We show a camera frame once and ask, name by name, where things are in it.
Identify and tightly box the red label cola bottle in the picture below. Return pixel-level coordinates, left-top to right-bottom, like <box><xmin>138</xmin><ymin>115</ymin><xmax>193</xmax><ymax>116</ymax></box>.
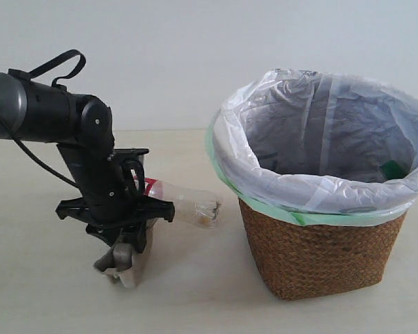
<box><xmin>144</xmin><ymin>177</ymin><xmax>222</xmax><ymax>228</ymax></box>

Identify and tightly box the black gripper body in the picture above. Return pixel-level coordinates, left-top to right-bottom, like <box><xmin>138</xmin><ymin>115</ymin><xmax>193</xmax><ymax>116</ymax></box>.
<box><xmin>56</xmin><ymin>180</ymin><xmax>175</xmax><ymax>231</ymax></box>

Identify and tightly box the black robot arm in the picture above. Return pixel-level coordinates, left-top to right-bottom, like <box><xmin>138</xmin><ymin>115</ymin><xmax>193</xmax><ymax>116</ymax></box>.
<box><xmin>0</xmin><ymin>71</ymin><xmax>175</xmax><ymax>253</ymax></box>

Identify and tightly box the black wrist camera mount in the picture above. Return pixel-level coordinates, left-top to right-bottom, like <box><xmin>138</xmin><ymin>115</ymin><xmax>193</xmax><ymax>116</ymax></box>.
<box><xmin>107</xmin><ymin>148</ymin><xmax>150</xmax><ymax>165</ymax></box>

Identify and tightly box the grey cardboard pulp tray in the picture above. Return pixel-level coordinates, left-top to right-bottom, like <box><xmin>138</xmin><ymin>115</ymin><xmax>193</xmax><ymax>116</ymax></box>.
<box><xmin>93</xmin><ymin>219</ymin><xmax>157</xmax><ymax>289</ymax></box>

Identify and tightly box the green label water bottle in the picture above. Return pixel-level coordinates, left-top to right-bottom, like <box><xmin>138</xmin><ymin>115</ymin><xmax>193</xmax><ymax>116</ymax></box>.
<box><xmin>380</xmin><ymin>160</ymin><xmax>408</xmax><ymax>181</ymax></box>

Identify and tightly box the white plastic bin liner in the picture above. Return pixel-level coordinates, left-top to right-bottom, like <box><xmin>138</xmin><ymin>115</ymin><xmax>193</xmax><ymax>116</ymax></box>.
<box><xmin>206</xmin><ymin>70</ymin><xmax>418</xmax><ymax>227</ymax></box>

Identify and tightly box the woven brown waste basket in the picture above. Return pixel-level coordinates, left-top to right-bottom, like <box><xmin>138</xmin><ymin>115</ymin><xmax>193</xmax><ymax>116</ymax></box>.
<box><xmin>239</xmin><ymin>200</ymin><xmax>405</xmax><ymax>300</ymax></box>

